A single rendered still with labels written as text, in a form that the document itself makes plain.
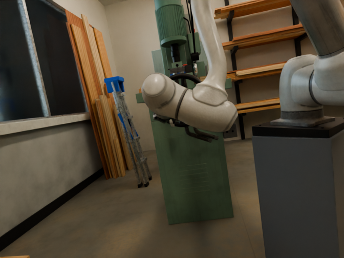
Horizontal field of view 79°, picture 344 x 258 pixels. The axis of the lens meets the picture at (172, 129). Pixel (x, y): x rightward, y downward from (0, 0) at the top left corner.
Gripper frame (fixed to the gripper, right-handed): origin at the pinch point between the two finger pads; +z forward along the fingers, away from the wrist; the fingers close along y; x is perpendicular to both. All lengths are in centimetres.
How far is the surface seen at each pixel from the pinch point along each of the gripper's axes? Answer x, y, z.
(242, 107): -67, -91, 216
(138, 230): 56, 36, 55
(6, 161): -2, 131, 48
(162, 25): -71, 0, 22
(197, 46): -69, -23, 47
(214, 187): 34, -18, 50
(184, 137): 0.9, -3.4, 37.2
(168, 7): -79, -6, 16
